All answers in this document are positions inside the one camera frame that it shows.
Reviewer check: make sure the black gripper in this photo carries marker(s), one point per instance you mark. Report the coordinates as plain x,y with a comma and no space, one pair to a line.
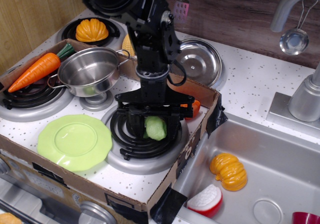
156,98

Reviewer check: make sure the green toy broccoli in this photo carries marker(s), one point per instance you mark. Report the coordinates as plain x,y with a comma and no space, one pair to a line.
155,128

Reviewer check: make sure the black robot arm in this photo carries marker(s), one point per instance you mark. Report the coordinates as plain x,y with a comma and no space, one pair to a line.
150,26

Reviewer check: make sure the steel pot lid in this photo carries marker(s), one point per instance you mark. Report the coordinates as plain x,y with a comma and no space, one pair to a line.
200,61

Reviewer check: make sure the small steel pot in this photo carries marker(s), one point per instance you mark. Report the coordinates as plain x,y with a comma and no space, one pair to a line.
90,72

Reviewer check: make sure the front right black burner coil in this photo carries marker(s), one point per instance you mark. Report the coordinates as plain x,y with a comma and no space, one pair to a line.
131,147

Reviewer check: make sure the black burner coil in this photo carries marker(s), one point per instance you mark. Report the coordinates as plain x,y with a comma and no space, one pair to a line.
131,147
68,32
33,95

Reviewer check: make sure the orange carrot half piece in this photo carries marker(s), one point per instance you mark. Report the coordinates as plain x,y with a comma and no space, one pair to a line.
196,108

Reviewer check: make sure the silver stove knob centre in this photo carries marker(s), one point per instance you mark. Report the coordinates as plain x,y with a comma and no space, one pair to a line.
97,103

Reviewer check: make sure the light green plastic plate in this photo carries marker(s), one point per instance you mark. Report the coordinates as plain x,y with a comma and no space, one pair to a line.
75,142

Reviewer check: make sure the yellow toy corn piece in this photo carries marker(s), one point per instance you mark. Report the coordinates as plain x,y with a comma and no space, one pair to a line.
127,45

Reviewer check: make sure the orange pumpkin half in sink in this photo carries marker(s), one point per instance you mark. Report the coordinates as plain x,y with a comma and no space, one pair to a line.
229,171

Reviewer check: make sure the cardboard fence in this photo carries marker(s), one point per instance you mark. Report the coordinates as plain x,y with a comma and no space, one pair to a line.
134,191

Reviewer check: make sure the red white toy radish slice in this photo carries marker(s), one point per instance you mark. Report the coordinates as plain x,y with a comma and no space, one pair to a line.
207,202

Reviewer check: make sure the silver oven front knob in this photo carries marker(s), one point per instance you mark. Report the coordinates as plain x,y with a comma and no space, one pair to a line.
92,213

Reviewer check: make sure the orange pumpkin half on burner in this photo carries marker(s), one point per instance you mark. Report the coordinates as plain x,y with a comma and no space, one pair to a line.
92,30

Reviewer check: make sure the front left black burner coil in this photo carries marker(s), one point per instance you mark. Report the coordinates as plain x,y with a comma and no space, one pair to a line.
33,95

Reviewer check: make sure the whole orange toy carrot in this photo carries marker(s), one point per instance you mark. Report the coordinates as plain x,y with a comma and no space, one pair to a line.
41,68

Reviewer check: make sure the rear left black burner coil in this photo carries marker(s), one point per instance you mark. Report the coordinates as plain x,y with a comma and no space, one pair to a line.
68,32

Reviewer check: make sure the steel sink basin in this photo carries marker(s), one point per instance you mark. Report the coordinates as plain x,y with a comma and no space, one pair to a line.
283,174

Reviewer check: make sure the silver faucet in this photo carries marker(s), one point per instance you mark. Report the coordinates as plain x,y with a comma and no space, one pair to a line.
300,111

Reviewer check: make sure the hanging steel ladle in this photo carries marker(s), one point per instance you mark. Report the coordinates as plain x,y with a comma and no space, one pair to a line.
295,41

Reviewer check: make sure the red cup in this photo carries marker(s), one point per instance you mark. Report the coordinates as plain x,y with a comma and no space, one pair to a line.
305,218

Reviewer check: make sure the yellow toy at bottom edge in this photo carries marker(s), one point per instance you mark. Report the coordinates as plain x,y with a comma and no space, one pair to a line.
8,218

